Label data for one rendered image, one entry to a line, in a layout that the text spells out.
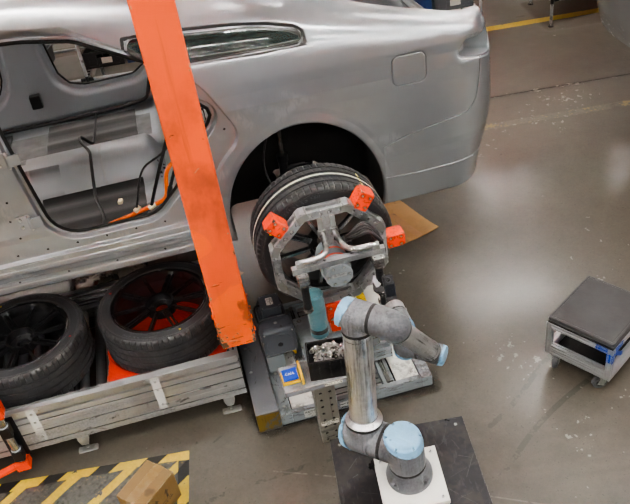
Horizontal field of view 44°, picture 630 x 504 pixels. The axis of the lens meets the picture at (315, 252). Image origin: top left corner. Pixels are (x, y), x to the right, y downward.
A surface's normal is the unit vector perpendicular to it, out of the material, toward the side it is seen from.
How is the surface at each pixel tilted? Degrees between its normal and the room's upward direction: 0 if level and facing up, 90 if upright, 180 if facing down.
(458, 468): 0
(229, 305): 90
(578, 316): 0
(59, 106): 87
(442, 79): 90
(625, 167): 0
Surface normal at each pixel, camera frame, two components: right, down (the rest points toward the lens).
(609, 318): -0.12, -0.79
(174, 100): 0.24, 0.57
